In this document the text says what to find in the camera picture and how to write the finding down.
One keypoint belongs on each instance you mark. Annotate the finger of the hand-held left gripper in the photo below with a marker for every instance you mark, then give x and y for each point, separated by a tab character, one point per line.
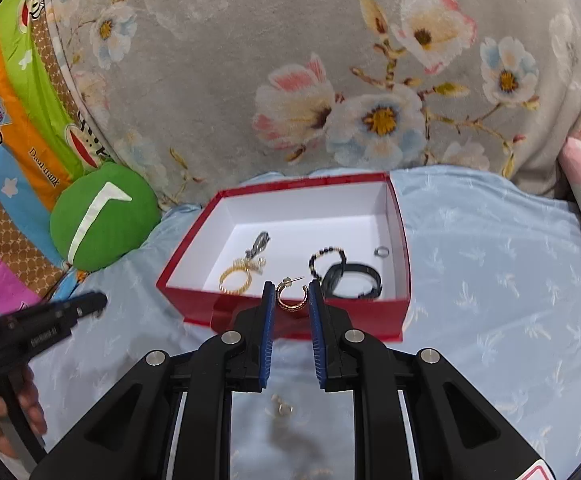
60	317

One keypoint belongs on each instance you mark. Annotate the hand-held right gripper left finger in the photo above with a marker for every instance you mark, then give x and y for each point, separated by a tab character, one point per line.
268	335

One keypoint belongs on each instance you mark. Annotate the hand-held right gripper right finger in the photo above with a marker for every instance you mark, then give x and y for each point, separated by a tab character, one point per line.
316	335

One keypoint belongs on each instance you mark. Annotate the gold hoop earring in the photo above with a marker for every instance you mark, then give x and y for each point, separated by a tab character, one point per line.
290	306

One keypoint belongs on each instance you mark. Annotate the black smart band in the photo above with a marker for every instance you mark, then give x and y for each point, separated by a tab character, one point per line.
370	282

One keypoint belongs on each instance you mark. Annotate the silver metal wristwatch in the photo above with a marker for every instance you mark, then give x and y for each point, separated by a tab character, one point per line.
259	244

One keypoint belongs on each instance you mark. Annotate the red cardboard box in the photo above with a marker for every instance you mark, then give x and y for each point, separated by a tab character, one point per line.
190	280

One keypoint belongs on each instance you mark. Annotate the small gold earring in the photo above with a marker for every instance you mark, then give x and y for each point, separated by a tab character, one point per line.
285	411

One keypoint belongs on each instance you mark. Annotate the green round cushion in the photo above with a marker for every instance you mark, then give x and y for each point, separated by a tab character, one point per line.
115	220

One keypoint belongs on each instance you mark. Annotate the pale blue palm print sheet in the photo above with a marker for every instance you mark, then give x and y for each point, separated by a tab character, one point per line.
470	285

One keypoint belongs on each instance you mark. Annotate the colourful cartoon print sheet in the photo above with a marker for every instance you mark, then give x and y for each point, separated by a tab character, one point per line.
15	110

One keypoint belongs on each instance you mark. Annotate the grey floral blanket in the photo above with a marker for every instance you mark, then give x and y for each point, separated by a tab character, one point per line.
270	35

